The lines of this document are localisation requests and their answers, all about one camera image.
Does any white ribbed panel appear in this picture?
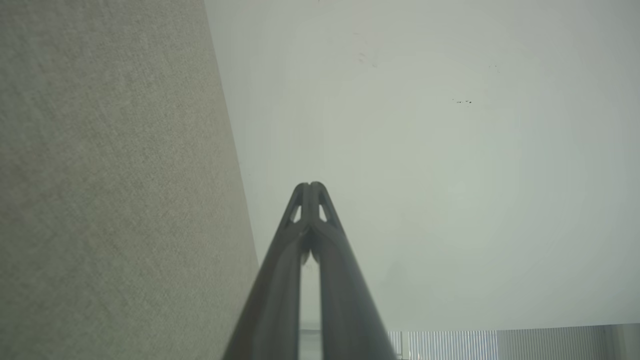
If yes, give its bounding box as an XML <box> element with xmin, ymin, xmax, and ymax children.
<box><xmin>299</xmin><ymin>323</ymin><xmax>640</xmax><ymax>360</ymax></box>

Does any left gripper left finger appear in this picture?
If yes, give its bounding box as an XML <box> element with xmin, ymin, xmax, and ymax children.
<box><xmin>222</xmin><ymin>182</ymin><xmax>312</xmax><ymax>360</ymax></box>

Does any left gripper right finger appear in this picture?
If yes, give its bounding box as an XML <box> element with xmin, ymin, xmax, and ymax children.
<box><xmin>310</xmin><ymin>181</ymin><xmax>399</xmax><ymax>360</ymax></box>

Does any grey fabric sofa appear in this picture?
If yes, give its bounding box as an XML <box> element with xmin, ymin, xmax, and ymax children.
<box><xmin>0</xmin><ymin>0</ymin><xmax>259</xmax><ymax>360</ymax></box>

